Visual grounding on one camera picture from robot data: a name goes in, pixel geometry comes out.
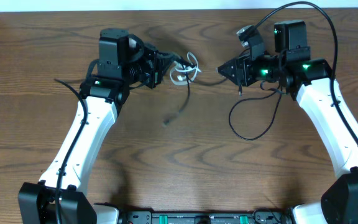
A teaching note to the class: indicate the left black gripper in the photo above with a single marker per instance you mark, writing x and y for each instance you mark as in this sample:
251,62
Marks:
161,65

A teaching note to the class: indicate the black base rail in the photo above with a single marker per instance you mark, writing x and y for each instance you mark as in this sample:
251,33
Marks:
197,217

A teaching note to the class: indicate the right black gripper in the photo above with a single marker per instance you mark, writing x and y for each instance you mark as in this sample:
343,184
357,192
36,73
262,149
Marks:
242,70

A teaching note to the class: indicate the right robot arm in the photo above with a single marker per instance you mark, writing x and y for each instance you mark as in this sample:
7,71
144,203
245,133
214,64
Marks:
311,83

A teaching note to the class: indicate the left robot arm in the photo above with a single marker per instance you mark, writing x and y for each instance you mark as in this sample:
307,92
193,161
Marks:
125,62

